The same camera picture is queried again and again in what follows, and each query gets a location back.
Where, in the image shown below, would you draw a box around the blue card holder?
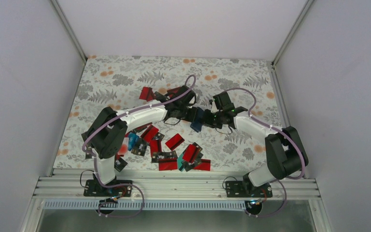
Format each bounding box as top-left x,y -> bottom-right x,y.
190,107 -> 204,132

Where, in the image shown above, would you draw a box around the red card front edge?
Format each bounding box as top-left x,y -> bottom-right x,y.
158,159 -> 178,171

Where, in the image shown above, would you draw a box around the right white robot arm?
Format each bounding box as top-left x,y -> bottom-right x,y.
203,92 -> 309,197

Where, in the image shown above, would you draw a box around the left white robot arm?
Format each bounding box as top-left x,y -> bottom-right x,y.
82,86 -> 196,196

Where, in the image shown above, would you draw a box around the red black stripe card far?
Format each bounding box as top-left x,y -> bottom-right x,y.
166,87 -> 181,96

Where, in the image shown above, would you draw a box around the red card centre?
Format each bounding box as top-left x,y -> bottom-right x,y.
165,133 -> 185,151

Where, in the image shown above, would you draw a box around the red card left cluster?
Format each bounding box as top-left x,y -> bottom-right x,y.
140,125 -> 159,143

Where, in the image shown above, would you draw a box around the red card cluster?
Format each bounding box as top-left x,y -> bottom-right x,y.
140,125 -> 159,143
183,144 -> 200,163

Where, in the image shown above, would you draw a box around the red card far left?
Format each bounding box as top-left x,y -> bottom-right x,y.
139,87 -> 155,102

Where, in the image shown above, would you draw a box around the black VIP card front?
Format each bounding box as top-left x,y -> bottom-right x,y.
151,151 -> 178,163

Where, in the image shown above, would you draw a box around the red card right cluster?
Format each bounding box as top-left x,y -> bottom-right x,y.
183,144 -> 200,163

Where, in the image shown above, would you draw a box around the teal card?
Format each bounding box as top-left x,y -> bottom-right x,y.
177,153 -> 189,172

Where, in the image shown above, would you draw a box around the blue card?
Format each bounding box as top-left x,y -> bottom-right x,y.
128,132 -> 140,151

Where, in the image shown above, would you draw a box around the red card front right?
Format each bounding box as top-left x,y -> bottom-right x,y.
193,159 -> 211,171

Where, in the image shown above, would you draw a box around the white red spot card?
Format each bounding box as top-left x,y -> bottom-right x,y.
117,137 -> 128,156

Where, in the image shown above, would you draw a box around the black card near base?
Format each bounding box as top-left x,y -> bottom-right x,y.
114,158 -> 128,172

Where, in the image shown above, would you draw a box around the floral table mat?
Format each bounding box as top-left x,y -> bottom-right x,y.
54,56 -> 281,172

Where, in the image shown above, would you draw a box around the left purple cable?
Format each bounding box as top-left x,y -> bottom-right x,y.
82,74 -> 196,219

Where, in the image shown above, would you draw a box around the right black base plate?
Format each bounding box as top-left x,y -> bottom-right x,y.
224,180 -> 273,198

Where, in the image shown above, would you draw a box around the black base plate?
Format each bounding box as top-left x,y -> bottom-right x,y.
83,179 -> 132,197
224,180 -> 273,198

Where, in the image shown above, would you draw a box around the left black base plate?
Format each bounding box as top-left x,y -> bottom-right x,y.
83,179 -> 132,197

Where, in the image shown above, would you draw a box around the grey perforated cable duct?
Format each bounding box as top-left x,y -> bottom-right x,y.
43,199 -> 245,211

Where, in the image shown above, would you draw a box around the aluminium rail frame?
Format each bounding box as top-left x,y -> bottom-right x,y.
33,169 -> 321,200

